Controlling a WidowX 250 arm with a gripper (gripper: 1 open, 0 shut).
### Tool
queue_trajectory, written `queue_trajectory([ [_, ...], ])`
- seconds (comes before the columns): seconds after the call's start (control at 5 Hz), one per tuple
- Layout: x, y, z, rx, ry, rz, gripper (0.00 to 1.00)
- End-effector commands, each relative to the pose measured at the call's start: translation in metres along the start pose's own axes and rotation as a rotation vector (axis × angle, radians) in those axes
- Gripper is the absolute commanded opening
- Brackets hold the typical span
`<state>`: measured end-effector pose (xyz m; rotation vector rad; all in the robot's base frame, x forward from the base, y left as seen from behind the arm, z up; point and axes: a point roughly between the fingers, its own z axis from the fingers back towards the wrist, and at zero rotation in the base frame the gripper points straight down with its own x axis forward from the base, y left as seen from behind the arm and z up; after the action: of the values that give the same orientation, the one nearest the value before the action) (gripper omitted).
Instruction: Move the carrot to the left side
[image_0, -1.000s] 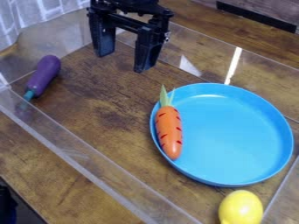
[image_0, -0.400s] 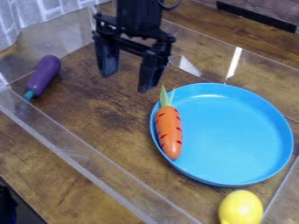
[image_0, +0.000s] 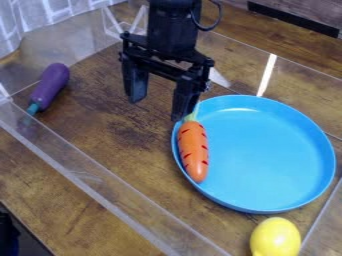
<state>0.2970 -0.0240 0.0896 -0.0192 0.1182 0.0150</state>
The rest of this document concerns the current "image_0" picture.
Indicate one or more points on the purple toy eggplant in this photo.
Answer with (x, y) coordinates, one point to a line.
(53, 80)

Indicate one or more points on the blue plastic plate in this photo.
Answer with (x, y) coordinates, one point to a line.
(271, 161)

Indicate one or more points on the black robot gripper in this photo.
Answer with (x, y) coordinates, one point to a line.
(165, 53)

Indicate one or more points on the clear acrylic enclosure wall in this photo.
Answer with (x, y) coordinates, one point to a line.
(88, 176)

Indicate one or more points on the orange toy carrot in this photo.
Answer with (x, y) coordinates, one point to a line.
(192, 145)

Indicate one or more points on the clear acrylic corner bracket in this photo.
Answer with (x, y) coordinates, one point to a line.
(124, 19)

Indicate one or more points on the yellow toy lemon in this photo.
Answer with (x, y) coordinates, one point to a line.
(275, 238)

